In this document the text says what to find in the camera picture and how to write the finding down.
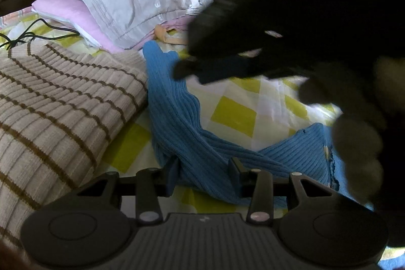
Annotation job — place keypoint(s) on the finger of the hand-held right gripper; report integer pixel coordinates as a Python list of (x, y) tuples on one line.
[(218, 69)]

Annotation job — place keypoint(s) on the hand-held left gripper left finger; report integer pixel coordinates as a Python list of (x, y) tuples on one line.
[(173, 176)]

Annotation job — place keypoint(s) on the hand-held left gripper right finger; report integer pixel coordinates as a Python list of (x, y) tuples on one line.
[(234, 169)]

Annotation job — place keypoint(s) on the blue knit sweater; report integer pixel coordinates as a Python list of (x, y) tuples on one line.
[(177, 118)]

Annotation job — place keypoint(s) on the person's right hand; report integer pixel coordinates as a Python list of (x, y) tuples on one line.
[(357, 140)]

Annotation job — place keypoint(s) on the yellow checked bed sheet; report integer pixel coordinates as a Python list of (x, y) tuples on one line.
[(240, 111)]

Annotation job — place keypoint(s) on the beige brown-striped knit sweater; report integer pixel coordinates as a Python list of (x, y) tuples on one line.
[(63, 105)]

